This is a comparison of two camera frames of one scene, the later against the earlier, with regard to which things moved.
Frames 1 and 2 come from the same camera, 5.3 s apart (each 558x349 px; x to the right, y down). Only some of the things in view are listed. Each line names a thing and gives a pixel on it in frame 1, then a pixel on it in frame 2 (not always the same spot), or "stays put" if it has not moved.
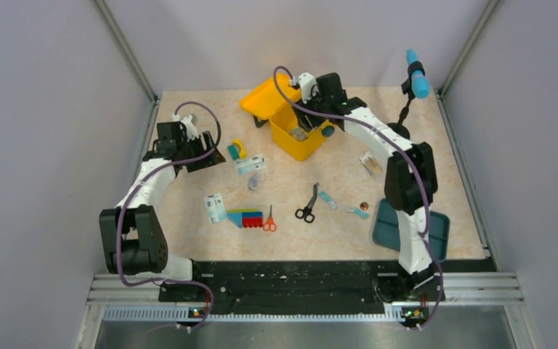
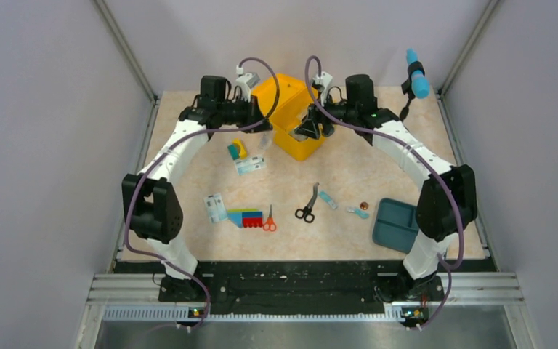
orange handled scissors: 270,225 stays put
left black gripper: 213,158 to 252,109
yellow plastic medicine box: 263,101 stays put
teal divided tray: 385,234 stays put
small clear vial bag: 253,182 to 265,142
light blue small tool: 326,198 stays put
